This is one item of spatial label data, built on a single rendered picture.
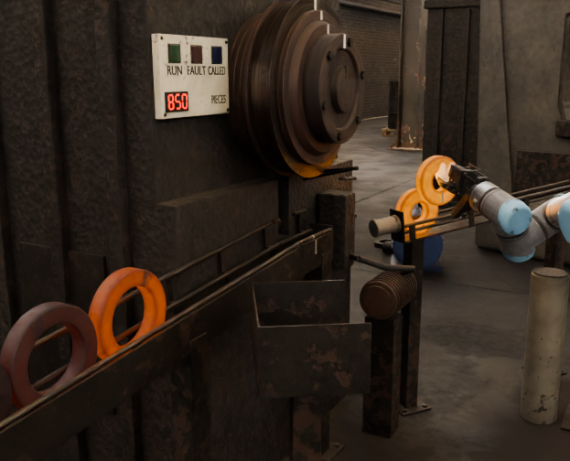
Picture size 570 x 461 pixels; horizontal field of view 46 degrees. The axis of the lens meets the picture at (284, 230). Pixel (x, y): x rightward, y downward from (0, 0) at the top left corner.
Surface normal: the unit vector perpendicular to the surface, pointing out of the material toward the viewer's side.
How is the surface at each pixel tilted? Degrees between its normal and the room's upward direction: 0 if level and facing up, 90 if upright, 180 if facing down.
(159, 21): 90
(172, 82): 90
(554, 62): 90
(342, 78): 90
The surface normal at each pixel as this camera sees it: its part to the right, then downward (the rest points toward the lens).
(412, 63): -0.50, 0.20
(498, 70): -0.69, 0.17
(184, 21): 0.87, 0.11
